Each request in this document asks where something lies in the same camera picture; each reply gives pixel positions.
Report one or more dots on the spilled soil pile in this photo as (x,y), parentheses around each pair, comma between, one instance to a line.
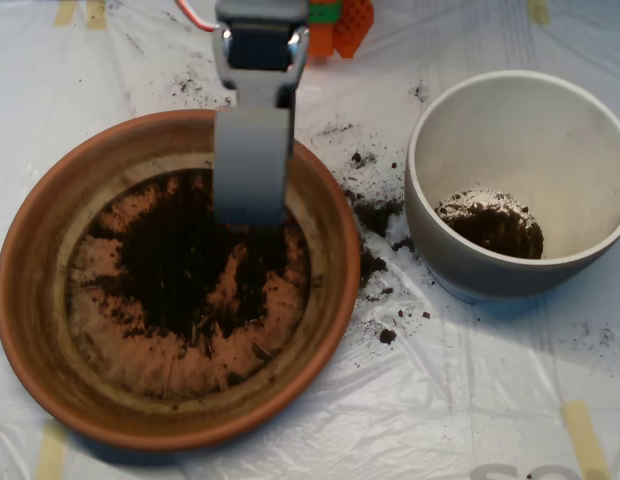
(375,212)

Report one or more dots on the dark soil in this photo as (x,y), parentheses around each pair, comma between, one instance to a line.
(165,270)
(495,230)

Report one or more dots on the beige masking tape strip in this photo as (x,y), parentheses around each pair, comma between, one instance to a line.
(51,455)
(65,12)
(538,10)
(96,14)
(585,440)

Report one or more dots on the terracotta saucer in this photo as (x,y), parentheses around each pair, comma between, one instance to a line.
(180,435)

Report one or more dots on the white ceramic pot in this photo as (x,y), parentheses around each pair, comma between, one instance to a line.
(490,280)

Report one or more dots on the clear plastic sheet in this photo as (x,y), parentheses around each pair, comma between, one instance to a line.
(440,400)

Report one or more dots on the grey gripper black servo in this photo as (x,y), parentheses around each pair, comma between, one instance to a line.
(253,165)

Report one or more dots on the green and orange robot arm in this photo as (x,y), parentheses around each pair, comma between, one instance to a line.
(350,30)

